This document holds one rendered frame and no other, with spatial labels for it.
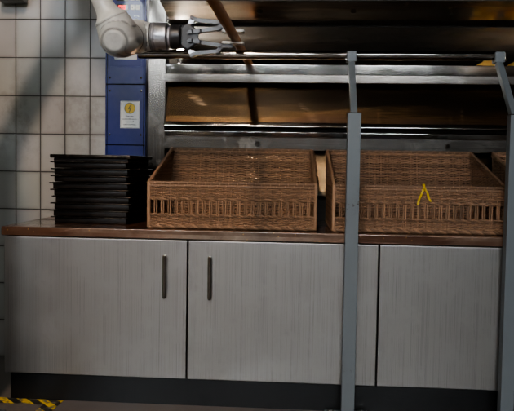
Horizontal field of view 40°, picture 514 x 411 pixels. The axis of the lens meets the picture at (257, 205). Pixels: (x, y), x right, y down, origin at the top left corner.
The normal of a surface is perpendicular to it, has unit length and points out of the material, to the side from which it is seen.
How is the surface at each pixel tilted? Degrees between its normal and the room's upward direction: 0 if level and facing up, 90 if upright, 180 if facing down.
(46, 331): 90
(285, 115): 70
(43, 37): 90
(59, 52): 90
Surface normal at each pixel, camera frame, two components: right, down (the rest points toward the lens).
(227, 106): -0.06, -0.29
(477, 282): -0.07, 0.05
